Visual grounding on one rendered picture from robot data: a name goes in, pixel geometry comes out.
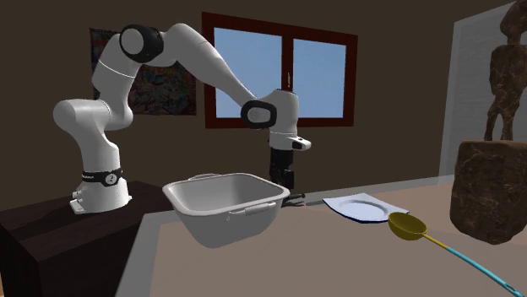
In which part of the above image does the white rectangular basin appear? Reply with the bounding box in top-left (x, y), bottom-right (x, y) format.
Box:
top-left (161, 172), bottom-right (291, 250)

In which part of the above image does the red framed window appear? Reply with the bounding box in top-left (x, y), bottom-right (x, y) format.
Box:
top-left (201, 11), bottom-right (359, 130)

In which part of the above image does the white square plate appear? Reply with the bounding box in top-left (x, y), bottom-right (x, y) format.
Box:
top-left (322, 192), bottom-right (410, 224)

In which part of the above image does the pale grey door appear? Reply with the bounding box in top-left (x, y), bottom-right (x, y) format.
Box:
top-left (437, 0), bottom-right (527, 179)

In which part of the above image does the brown stone figure statue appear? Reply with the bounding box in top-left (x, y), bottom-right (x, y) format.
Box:
top-left (448, 0), bottom-right (527, 246)

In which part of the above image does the dark robot stand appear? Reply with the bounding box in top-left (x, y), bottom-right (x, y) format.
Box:
top-left (0, 180), bottom-right (176, 297)

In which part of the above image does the colourful wall poster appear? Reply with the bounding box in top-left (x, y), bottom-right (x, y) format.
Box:
top-left (89, 27), bottom-right (198, 116)

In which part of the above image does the yellow ladle with blue handle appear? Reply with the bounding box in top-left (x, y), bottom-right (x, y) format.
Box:
top-left (388, 211), bottom-right (524, 297)

